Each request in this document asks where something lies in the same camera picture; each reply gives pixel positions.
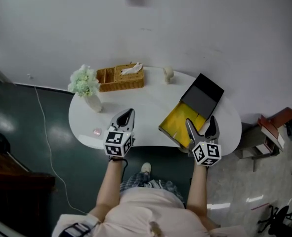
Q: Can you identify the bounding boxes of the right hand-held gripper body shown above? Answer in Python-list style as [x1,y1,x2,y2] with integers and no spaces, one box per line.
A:
[188,134,222,168]

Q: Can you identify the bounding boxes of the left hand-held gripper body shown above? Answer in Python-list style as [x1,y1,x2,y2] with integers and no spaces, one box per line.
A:
[103,125,136,158]

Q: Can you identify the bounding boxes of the black and yellow box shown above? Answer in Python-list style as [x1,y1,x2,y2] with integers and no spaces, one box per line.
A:
[158,73,225,149]

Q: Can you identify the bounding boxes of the person's right forearm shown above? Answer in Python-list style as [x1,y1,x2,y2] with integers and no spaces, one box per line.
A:
[186,165,221,228]

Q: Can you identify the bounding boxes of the person's left forearm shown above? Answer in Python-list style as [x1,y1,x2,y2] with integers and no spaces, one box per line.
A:
[88,158,124,222]

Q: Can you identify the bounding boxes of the white kidney-shaped table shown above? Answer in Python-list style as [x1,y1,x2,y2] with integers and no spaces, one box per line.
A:
[68,66,243,157]

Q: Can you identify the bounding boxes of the wicker tissue basket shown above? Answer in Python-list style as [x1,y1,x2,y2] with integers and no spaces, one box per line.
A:
[96,63,145,93]

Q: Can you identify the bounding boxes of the white ribbed vase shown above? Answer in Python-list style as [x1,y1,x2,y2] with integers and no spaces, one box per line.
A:
[83,94,103,113]

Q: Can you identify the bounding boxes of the grey metal shelf unit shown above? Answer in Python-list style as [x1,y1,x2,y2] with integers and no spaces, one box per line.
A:
[237,122,280,160]

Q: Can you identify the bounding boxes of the person's plaid trousers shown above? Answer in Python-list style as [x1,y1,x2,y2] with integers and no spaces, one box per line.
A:
[120,171,186,208]

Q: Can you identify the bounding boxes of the white green flower bunch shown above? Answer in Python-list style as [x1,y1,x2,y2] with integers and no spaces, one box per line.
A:
[67,64,100,98]

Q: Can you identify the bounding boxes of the white tissue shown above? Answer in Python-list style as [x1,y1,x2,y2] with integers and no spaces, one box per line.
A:
[120,62,143,75]

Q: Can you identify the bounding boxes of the cream small figurine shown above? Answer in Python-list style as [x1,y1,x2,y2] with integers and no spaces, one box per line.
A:
[163,66,174,85]

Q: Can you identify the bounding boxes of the red-brown board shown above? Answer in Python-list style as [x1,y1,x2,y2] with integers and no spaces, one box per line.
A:
[257,107,292,150]

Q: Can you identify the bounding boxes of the person's pale pink shirt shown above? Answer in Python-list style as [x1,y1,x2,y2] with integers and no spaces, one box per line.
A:
[52,187,248,237]

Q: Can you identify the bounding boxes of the black office chair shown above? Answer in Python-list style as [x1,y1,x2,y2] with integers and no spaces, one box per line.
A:
[257,205,292,234]

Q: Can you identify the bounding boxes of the dark wooden furniture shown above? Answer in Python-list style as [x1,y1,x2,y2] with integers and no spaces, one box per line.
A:
[0,147,56,237]

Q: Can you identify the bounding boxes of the black wrist cord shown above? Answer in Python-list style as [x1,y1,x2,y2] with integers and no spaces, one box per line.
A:
[108,156,129,182]

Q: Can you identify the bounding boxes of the white floor cable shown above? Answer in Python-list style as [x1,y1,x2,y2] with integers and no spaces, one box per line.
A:
[34,85,88,215]

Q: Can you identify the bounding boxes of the black white shoulder strap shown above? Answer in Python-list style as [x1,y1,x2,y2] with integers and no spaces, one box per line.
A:
[61,221,97,237]

